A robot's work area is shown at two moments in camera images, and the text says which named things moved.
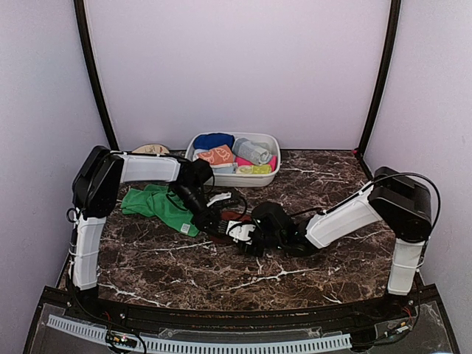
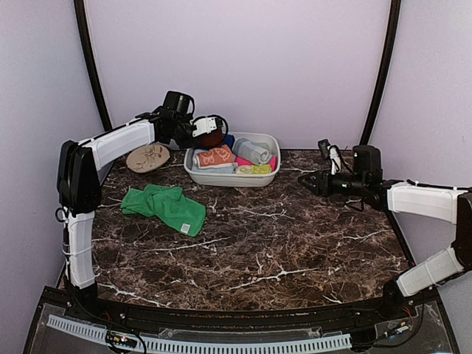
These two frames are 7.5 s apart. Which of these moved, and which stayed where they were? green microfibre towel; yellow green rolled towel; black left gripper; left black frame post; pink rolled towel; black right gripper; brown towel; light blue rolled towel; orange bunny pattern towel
Moved: black left gripper; brown towel; black right gripper
Stayed: light blue rolled towel; left black frame post; yellow green rolled towel; pink rolled towel; green microfibre towel; orange bunny pattern towel
